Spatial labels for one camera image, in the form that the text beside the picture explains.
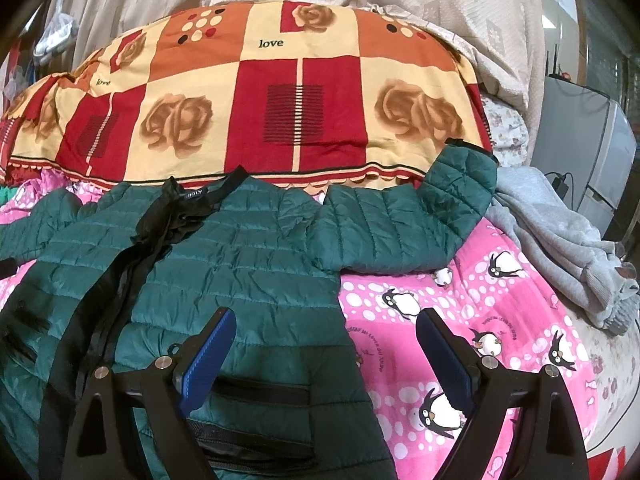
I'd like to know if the floral pillow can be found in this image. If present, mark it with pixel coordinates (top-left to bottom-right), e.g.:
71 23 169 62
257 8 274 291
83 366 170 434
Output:
480 95 531 171

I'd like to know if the beige patterned curtain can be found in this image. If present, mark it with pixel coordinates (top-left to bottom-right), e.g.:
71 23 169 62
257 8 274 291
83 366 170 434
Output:
45 0 546 111

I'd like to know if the green puffer jacket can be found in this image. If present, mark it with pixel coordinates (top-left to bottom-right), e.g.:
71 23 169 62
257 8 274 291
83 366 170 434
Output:
0 137 499 480

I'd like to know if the grey sweatshirt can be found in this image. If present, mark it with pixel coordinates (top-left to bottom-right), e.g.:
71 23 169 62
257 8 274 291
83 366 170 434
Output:
487 166 640 336

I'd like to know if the red yellow rose pillow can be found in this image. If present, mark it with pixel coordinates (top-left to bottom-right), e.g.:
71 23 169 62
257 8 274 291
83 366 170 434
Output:
0 1 493 196

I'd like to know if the black router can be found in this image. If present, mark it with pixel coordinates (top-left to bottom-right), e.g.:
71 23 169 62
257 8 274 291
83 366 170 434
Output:
547 45 573 81

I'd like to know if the pink penguin blanket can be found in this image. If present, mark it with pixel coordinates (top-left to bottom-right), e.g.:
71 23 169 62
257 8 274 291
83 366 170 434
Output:
0 167 593 480

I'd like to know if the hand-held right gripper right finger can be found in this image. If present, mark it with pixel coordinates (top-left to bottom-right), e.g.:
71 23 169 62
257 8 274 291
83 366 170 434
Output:
416 307 591 480

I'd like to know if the black power adapter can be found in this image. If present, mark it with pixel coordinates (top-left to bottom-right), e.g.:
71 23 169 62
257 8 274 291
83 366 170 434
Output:
545 172 576 198

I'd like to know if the beige floral bedsheet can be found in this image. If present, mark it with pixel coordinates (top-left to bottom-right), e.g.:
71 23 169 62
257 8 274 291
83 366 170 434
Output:
575 310 640 461

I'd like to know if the window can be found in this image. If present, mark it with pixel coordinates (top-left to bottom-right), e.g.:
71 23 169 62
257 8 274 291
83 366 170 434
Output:
540 0 632 106

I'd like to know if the clear plastic bag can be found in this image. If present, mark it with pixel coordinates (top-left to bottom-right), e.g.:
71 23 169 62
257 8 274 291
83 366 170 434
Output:
32 0 81 56

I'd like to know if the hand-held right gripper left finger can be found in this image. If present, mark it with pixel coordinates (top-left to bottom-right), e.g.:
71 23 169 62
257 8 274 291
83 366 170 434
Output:
62 306 237 480

